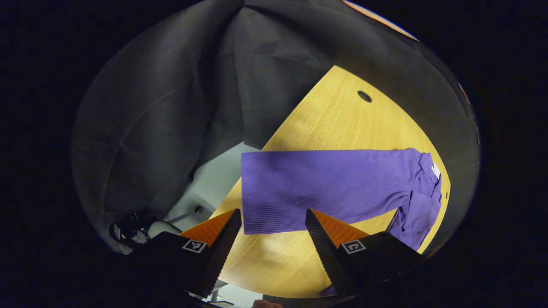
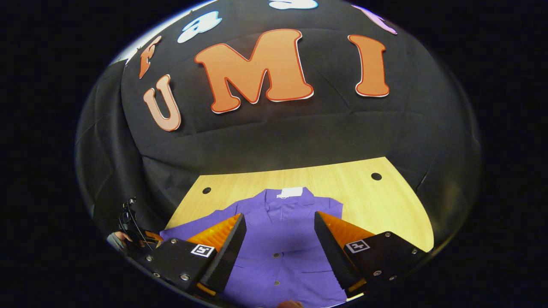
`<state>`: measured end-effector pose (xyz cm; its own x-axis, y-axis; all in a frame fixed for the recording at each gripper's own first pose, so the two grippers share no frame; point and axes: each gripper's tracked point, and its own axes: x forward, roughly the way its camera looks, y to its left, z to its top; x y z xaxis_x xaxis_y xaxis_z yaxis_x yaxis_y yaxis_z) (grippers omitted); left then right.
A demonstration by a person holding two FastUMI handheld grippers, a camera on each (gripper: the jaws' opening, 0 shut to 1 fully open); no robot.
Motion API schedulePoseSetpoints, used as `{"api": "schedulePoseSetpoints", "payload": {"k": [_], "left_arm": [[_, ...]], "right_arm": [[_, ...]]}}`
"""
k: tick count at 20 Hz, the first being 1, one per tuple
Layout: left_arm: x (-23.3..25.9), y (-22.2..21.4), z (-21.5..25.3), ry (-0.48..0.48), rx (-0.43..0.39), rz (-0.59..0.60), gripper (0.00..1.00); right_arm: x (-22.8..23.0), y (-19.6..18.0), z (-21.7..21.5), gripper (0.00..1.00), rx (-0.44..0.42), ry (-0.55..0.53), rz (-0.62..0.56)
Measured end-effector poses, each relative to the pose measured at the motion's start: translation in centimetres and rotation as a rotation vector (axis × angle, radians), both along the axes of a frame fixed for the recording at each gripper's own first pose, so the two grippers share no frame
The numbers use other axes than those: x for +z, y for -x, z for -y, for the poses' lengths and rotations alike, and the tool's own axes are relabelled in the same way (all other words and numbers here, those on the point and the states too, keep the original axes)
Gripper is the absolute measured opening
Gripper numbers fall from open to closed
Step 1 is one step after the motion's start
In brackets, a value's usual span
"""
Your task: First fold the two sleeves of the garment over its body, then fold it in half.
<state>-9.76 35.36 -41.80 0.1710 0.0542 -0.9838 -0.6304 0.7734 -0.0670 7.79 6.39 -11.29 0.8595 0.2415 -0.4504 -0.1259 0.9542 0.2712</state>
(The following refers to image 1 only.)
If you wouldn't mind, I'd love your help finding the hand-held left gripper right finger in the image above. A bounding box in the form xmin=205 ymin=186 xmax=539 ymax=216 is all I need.
xmin=305 ymin=208 xmax=424 ymax=299

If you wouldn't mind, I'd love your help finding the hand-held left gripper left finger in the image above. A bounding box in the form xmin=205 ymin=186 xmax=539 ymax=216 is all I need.
xmin=128 ymin=208 xmax=242 ymax=299

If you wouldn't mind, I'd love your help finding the chair base with castors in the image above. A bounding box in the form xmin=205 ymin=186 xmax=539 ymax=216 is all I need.
xmin=108 ymin=204 xmax=204 ymax=255

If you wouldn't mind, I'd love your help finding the purple shirt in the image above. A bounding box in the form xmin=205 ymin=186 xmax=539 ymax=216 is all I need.
xmin=241 ymin=148 xmax=443 ymax=298

